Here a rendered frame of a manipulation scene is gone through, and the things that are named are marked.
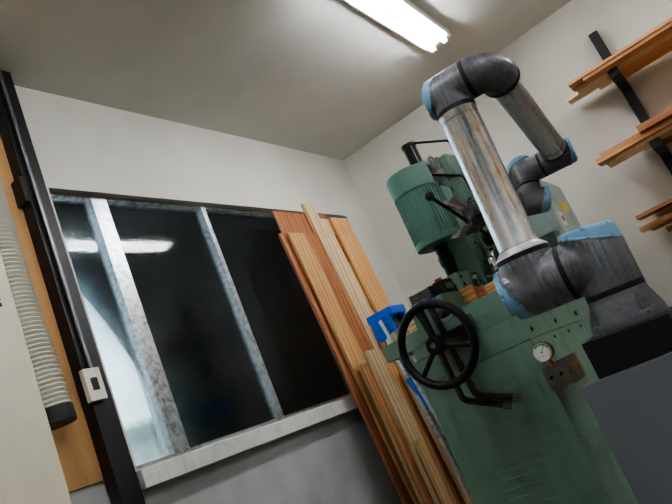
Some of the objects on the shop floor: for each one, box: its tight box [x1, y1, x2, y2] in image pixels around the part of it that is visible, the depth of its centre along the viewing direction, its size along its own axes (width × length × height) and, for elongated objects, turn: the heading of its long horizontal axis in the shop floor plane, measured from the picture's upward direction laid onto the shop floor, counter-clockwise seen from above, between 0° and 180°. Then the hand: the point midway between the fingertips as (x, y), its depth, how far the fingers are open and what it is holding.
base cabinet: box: [424, 320, 639, 504], centre depth 233 cm, size 45×58×71 cm
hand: (444, 221), depth 227 cm, fingers closed on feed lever, 14 cm apart
